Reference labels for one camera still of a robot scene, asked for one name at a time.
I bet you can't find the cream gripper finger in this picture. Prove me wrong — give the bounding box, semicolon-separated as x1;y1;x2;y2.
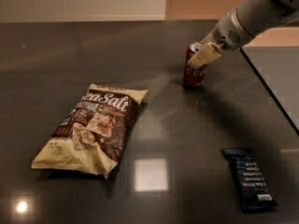
201;31;218;47
187;42;221;68

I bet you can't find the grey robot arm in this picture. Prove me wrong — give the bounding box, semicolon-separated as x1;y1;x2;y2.
187;0;299;68

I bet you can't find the red coke can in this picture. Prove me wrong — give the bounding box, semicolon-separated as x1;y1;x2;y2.
183;42;207;89

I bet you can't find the dark blue snack bar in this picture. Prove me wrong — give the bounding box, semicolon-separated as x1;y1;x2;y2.
221;147;278;212

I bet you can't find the sea salt chips bag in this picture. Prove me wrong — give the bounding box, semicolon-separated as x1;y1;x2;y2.
32;84;147;177

